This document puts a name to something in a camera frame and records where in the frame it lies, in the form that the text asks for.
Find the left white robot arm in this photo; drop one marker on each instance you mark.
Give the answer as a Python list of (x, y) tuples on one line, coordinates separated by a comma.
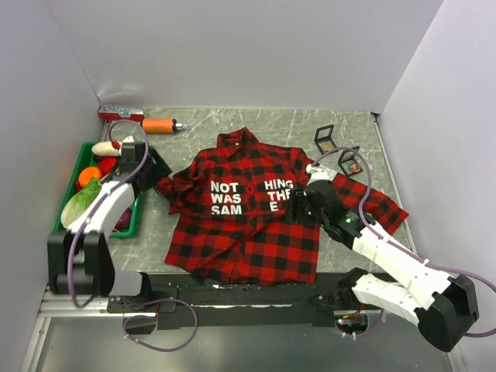
[(79, 261)]

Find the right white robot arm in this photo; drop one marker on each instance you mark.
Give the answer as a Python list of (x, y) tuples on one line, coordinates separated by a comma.
[(441, 306)]

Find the black case with orange brooch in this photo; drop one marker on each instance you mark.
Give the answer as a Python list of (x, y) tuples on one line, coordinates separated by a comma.
[(348, 164)]

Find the toy white radish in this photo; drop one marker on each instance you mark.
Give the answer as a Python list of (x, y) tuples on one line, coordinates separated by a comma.
[(106, 149)]

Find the red black plaid shirt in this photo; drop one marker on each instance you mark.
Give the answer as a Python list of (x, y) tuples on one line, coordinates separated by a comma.
[(231, 203)]

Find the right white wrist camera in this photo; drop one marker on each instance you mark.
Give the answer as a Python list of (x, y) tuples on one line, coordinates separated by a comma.
[(320, 173)]

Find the toy red tomato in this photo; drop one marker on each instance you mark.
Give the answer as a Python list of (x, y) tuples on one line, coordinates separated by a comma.
[(106, 164)]

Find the red rectangular box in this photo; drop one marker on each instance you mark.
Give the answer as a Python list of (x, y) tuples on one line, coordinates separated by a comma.
[(120, 112)]

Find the toy napa cabbage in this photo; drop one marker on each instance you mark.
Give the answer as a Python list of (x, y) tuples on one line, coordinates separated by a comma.
[(79, 203)]

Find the toy orange fruit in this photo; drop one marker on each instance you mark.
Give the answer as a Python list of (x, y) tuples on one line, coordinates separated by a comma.
[(88, 174)]

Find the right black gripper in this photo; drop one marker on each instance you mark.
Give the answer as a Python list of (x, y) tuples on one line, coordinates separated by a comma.
[(299, 198)]

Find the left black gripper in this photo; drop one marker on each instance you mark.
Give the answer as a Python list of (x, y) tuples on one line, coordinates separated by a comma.
[(160, 168)]

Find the toy purple onion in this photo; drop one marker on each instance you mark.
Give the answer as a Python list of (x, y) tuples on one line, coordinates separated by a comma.
[(125, 220)]

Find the orange cylindrical bottle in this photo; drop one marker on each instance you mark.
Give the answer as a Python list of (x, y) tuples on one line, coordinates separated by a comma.
[(162, 126)]

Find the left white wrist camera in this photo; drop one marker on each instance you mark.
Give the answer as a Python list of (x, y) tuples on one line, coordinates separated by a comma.
[(126, 141)]

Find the green plastic basket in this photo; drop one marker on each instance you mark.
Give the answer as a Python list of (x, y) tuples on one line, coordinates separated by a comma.
[(84, 160)]

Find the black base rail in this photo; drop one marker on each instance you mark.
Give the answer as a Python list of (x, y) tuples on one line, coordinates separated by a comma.
[(179, 300)]

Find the black case with gold brooch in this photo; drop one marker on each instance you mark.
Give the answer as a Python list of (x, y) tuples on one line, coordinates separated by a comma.
[(323, 138)]

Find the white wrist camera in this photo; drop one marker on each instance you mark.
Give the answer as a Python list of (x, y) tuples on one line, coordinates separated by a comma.
[(320, 173), (126, 141)]

